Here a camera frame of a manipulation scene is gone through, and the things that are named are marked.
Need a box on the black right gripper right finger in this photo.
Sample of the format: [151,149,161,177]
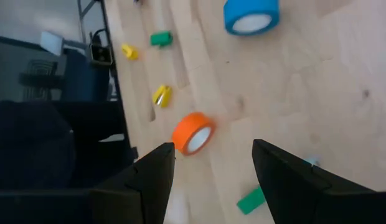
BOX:
[252,138,333,224]

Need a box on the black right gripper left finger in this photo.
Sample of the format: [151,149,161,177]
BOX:
[95,142,176,224]

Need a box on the green mini stapler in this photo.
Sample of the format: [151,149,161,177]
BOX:
[149,30,174,49]
[236,185,266,216]

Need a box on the orange tape roll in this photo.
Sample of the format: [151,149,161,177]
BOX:
[171,111,217,157]

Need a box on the yellow mini stapler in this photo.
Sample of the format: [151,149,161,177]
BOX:
[152,84,173,109]
[121,43,140,61]

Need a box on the blue tape roll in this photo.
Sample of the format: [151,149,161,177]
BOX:
[223,0,281,36]

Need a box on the small black camera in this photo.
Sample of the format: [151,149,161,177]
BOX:
[88,28,115,67]

